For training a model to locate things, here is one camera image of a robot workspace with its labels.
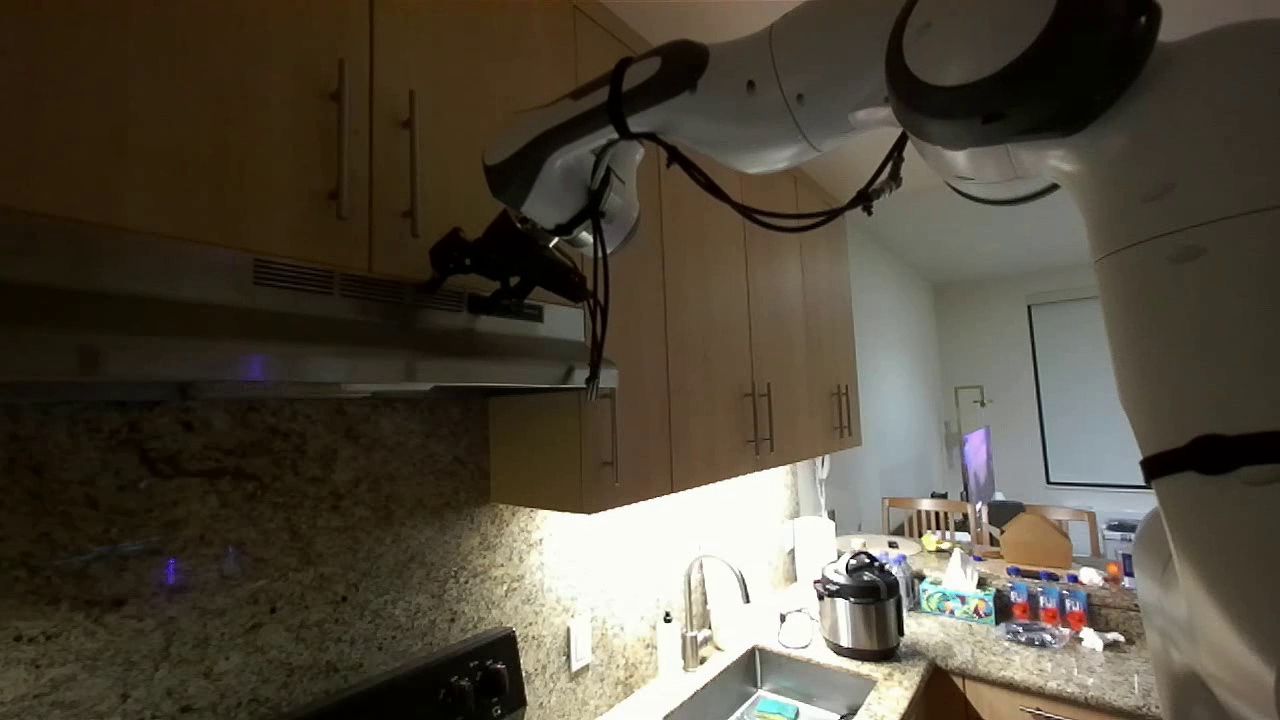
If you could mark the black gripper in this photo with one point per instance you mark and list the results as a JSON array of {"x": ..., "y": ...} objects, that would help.
[{"x": 540, "y": 250}]

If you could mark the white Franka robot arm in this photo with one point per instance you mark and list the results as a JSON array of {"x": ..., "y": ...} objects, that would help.
[{"x": 802, "y": 94}]

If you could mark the wooden upper cabinet door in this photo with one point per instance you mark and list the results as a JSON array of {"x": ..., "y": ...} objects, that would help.
[
  {"x": 163, "y": 123},
  {"x": 440, "y": 82}
]

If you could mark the stainless steel range hood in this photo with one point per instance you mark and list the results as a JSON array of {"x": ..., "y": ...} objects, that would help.
[{"x": 264, "y": 347}]

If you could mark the chrome kitchen faucet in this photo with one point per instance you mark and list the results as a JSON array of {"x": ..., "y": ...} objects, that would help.
[{"x": 695, "y": 614}]

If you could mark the white soap bottle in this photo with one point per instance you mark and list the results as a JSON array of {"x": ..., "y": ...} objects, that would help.
[{"x": 670, "y": 646}]

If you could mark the small clear glass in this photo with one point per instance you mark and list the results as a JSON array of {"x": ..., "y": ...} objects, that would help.
[{"x": 798, "y": 630}]

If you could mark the silver black pressure cooker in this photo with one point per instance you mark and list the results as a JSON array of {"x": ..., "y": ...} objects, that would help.
[{"x": 860, "y": 614}]

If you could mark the wooden chair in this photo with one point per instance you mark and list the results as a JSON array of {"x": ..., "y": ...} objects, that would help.
[
  {"x": 1074, "y": 530},
  {"x": 935, "y": 523}
]

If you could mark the stainless steel sink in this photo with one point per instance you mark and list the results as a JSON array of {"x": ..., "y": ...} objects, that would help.
[{"x": 802, "y": 678}]

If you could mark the grey bottle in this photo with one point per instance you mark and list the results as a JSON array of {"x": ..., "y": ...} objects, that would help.
[{"x": 902, "y": 575}]

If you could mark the blue sponge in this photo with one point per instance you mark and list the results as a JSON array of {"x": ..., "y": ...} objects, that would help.
[{"x": 766, "y": 706}]

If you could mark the purple lit panel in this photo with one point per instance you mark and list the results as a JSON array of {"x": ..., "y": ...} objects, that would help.
[{"x": 976, "y": 466}]

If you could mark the teal tissue box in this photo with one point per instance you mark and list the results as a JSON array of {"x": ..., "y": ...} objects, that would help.
[{"x": 959, "y": 601}]

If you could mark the white window blind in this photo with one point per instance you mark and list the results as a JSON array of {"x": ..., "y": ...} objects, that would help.
[{"x": 1083, "y": 395}]

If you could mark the round brown board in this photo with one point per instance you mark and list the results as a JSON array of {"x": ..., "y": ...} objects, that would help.
[{"x": 1036, "y": 542}]

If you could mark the blue red carton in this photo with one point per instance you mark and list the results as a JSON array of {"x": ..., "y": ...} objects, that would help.
[
  {"x": 1022, "y": 597},
  {"x": 1050, "y": 601},
  {"x": 1078, "y": 601}
]

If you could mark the flat blue white package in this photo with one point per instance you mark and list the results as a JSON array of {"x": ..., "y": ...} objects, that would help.
[{"x": 1042, "y": 633}]

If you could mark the wooden base cabinet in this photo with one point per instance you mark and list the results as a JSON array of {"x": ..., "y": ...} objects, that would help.
[{"x": 1015, "y": 700}]

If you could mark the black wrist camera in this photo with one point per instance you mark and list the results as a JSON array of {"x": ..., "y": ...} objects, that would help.
[{"x": 558, "y": 284}]

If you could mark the tall wooden wall cabinet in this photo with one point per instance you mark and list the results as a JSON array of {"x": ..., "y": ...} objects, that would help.
[{"x": 706, "y": 347}]

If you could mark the white wall outlet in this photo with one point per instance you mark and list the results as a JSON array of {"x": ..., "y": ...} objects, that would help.
[{"x": 582, "y": 646}]

